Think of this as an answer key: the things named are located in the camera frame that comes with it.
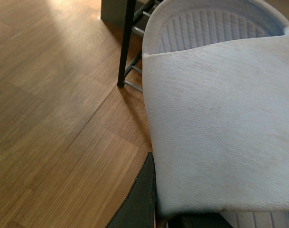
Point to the light blue slide sandal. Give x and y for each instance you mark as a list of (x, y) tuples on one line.
[(215, 76)]

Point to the black metal shoe rack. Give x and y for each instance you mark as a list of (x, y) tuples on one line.
[(132, 17)]

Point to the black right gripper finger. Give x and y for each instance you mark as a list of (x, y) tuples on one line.
[(138, 208)]

